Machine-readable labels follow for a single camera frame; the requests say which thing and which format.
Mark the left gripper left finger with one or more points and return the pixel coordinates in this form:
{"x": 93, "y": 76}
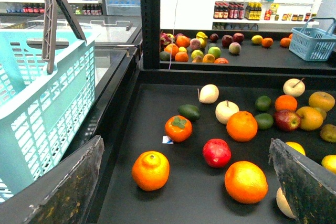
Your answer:
{"x": 64, "y": 193}

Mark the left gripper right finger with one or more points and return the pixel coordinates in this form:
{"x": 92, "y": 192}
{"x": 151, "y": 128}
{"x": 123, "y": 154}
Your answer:
{"x": 308, "y": 187}

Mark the yellow lemon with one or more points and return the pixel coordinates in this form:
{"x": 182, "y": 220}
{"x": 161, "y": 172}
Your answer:
{"x": 296, "y": 146}

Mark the turquoise plastic shopping basket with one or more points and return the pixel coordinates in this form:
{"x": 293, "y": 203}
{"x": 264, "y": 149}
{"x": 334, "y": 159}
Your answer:
{"x": 41, "y": 112}

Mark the grey basket handle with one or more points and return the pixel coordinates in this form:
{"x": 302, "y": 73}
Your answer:
{"x": 50, "y": 28}

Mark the red apple on shelf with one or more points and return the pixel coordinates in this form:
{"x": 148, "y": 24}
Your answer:
{"x": 287, "y": 120}

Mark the far lemon on shelf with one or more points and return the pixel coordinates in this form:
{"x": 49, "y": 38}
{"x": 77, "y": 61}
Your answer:
{"x": 257, "y": 40}

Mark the far peach on shelf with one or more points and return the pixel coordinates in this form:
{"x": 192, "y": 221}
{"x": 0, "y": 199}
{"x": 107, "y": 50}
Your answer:
{"x": 234, "y": 48}

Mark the peach fruit front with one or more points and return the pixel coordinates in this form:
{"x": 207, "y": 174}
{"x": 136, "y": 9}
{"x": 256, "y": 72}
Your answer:
{"x": 283, "y": 204}

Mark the brown kiwi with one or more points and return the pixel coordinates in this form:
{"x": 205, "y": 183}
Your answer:
{"x": 328, "y": 133}

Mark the large orange front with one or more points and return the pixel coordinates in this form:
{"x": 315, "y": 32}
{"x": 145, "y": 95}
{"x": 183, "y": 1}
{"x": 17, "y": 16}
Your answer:
{"x": 245, "y": 182}

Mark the yellow apple front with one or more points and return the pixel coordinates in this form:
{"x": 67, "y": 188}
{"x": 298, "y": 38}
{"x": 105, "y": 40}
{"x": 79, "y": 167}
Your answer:
{"x": 310, "y": 118}

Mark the yellow apple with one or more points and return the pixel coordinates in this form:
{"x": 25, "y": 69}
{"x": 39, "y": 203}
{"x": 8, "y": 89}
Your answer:
{"x": 310, "y": 118}
{"x": 321, "y": 100}

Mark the green lime lower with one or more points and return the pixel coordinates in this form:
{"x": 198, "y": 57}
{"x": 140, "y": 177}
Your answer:
{"x": 264, "y": 121}

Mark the green lime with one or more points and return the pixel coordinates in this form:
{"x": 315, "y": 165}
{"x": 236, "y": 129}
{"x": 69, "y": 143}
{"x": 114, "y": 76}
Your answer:
{"x": 263, "y": 103}
{"x": 264, "y": 121}

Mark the bumpy orange tangerine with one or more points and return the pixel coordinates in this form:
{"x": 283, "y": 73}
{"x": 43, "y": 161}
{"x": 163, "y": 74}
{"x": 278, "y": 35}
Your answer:
{"x": 151, "y": 170}

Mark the small orange back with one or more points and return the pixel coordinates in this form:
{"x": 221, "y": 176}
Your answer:
{"x": 286, "y": 102}

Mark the yellow apple back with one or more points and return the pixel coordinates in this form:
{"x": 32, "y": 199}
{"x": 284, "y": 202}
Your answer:
{"x": 321, "y": 100}

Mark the round orange middle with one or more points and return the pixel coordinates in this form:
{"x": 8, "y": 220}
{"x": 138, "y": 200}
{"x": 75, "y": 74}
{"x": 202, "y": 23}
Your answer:
{"x": 242, "y": 126}

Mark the green lime upper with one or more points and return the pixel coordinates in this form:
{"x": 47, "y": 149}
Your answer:
{"x": 263, "y": 103}

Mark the red pomegranate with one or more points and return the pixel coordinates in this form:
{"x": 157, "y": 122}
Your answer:
{"x": 216, "y": 153}

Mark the white pear with stem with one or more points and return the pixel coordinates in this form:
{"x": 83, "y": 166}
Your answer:
{"x": 294, "y": 87}

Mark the white price label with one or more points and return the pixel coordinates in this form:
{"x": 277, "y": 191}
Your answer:
{"x": 167, "y": 140}

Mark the white pear front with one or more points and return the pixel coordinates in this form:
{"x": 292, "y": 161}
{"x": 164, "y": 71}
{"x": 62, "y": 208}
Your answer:
{"x": 225, "y": 110}

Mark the orange persimmon green calyx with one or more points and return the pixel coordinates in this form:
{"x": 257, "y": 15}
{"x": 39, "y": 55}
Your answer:
{"x": 178, "y": 128}

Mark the white pear tilted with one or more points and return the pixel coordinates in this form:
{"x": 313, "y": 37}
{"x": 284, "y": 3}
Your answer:
{"x": 208, "y": 94}

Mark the dark green avocado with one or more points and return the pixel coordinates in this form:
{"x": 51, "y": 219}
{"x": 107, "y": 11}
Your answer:
{"x": 189, "y": 111}

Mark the small blue basket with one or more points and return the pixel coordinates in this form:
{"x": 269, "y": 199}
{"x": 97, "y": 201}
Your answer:
{"x": 313, "y": 44}

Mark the far orange right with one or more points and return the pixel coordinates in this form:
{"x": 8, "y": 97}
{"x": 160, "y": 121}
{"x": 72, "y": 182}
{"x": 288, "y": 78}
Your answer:
{"x": 267, "y": 42}

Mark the far red apple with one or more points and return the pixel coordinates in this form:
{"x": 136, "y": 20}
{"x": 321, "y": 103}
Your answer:
{"x": 238, "y": 37}

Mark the far dark apple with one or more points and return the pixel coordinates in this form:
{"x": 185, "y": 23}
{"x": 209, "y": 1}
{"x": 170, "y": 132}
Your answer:
{"x": 227, "y": 40}

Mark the black shelf upright post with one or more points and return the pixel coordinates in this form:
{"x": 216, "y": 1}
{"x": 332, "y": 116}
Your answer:
{"x": 150, "y": 15}

